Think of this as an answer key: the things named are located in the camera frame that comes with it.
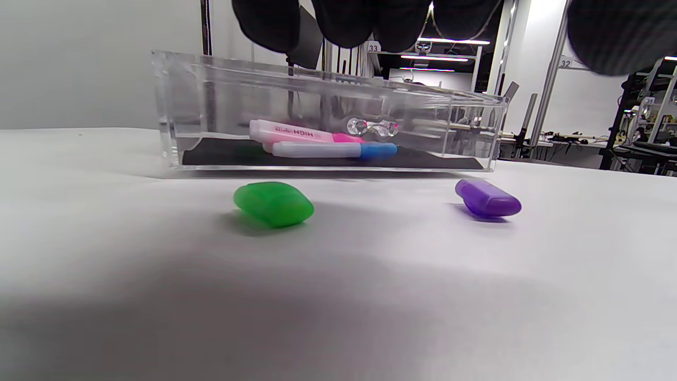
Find person's left hand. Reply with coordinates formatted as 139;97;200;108
232;0;677;76

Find pink highlighter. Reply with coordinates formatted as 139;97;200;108
249;119;339;147

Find blue highlighter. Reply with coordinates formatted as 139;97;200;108
272;141;363;159

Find clear acrylic drawer box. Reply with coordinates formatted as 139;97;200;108
151;50;509;173

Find green highlighter cap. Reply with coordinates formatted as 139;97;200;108
233;182;315;229

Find purple highlighter cap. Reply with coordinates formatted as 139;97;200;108
455;178;523;218

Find black office chair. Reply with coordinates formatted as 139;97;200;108
288;5;324;70

